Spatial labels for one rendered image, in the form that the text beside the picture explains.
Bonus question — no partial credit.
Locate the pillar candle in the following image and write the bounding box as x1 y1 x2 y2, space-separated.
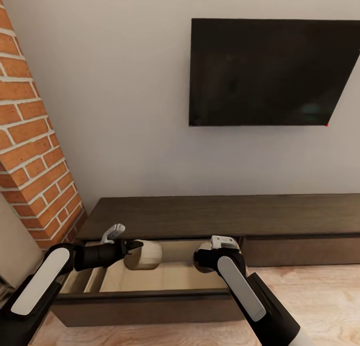
124 239 163 270
193 242 214 273

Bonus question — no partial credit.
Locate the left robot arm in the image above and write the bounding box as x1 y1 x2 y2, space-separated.
0 224 144 346

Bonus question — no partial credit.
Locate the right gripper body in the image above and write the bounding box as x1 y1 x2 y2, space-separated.
198 249 217 270

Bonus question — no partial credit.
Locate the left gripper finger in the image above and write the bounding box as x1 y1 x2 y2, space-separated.
125 240 144 253

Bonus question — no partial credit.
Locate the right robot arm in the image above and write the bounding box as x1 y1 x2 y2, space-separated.
194 235 316 346

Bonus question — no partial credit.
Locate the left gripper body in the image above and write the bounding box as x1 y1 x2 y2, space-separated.
94 239 127 268

